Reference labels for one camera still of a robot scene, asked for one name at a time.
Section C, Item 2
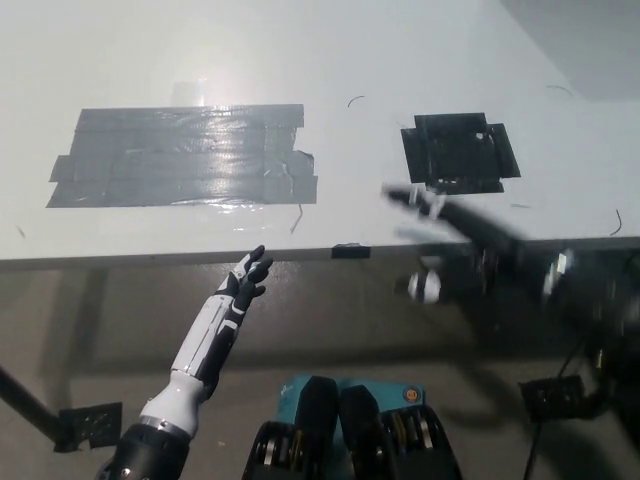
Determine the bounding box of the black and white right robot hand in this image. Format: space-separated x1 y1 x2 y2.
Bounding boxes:
382 182 551 311

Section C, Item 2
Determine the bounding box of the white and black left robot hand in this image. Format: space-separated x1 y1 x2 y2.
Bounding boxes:
138 244 275 435

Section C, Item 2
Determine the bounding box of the black and teal robot torso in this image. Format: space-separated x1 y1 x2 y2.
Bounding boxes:
243 373 464 480

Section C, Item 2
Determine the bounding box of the grey shoe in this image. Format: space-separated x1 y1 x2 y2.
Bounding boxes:
418 254 451 274

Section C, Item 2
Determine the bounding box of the black tape square patch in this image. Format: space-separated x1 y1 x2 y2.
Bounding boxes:
399 112 522 196

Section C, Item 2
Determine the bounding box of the black metal strut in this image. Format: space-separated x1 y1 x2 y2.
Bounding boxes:
0 367 64 446

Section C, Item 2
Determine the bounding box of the grey duct tape patch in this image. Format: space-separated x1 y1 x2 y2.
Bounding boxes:
45 103 320 209

